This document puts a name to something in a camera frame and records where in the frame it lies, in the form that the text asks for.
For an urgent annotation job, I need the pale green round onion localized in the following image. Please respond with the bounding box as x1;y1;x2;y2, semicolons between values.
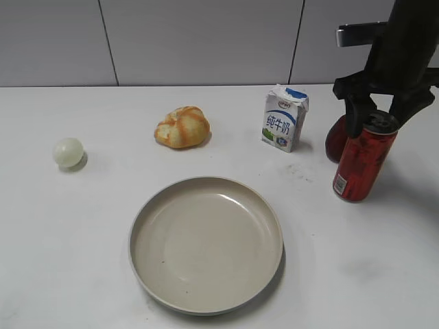
52;138;85;169

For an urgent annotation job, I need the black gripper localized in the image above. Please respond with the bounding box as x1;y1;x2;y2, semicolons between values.
333;1;438;138

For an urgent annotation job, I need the red cola can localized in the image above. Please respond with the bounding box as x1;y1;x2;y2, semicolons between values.
333;110;400;202

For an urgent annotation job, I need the beige round plate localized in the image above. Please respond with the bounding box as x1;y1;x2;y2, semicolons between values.
129;177;283;316

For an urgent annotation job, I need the white milk carton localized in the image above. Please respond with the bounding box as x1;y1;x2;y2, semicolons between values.
261;84;309;153

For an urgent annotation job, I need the dark red apple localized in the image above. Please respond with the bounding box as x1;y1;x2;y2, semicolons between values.
325;115;348;163

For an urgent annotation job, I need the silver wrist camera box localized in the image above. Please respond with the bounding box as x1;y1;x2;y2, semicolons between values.
335;22;387;47

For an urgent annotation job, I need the crusty bread roll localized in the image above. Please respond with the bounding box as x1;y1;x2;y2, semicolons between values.
154;106;211;149

